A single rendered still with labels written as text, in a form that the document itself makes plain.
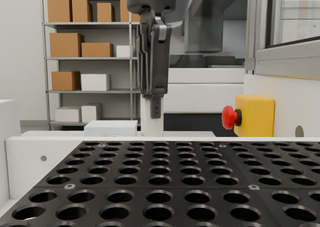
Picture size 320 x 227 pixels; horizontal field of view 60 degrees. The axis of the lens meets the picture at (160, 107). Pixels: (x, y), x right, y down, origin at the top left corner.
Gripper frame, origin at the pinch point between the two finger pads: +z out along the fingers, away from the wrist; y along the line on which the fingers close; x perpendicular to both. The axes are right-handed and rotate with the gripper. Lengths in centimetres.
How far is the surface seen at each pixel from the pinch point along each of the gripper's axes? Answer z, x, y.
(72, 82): 15, -23, -376
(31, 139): -1.4, -15.5, 15.9
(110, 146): -2.0, -8.9, 22.3
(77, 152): -2.0, -11.2, 23.2
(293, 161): -2.0, 2.1, 28.9
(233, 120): 0.5, 12.6, 3.8
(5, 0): -108, -117, -449
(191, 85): -2, 25, -44
